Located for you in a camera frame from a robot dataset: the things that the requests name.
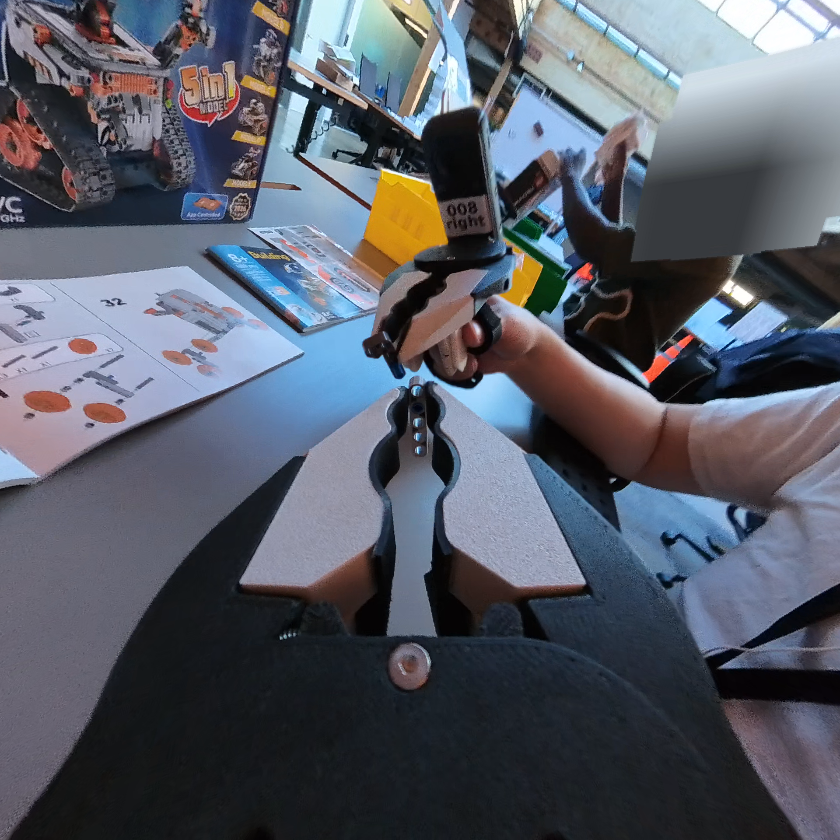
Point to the white orange printed leaflet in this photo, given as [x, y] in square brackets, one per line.
[321, 256]

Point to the grey desk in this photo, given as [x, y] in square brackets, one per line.
[164, 525]

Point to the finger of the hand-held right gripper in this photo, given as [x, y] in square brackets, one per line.
[439, 321]
[397, 308]

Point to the person's right forearm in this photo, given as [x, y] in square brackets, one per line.
[610, 407]

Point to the person's right hand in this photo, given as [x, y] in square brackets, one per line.
[518, 341]

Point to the long grey holed beam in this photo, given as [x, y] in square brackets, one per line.
[418, 426]

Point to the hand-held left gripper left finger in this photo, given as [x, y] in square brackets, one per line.
[315, 525]

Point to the blue closed booklet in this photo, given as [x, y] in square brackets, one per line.
[282, 289]

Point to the white whiteboard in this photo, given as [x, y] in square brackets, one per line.
[525, 144]

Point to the dark blue backpack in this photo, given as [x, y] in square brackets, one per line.
[774, 361]

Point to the black swivel chair base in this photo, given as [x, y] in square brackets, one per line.
[670, 538]

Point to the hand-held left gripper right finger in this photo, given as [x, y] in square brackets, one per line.
[505, 525]

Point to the yellow plastic bin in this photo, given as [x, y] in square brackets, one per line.
[525, 282]
[400, 216]

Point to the person's white t-shirt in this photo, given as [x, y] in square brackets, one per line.
[774, 525]

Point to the open white instruction booklet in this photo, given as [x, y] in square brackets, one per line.
[131, 361]

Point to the green plastic bin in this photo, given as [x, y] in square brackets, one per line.
[544, 289]

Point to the blue printed toy box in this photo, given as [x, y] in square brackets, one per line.
[131, 111]

